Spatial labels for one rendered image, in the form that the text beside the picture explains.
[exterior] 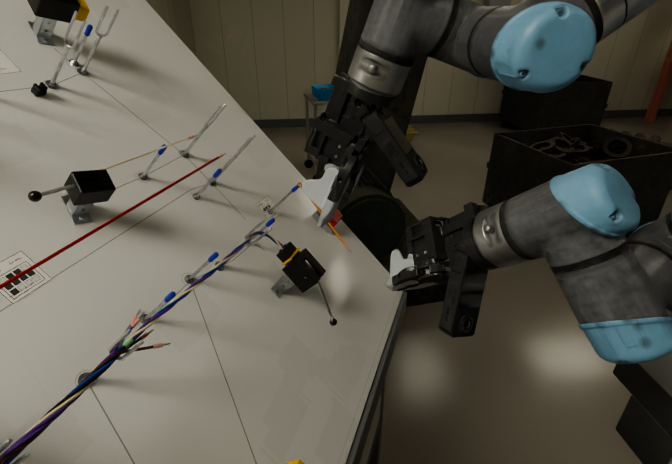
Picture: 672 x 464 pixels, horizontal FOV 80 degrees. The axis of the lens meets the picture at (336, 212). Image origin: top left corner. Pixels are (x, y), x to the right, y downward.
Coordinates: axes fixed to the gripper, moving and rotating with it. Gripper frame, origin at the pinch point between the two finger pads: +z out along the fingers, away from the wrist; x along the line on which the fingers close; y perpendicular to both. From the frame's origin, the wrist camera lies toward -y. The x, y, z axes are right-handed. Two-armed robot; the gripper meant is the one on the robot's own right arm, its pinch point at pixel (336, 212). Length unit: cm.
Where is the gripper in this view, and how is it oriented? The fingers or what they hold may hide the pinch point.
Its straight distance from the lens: 63.5
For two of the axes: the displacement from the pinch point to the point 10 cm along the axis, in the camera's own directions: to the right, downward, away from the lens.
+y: -8.7, -4.7, 1.5
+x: -3.6, 4.0, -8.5
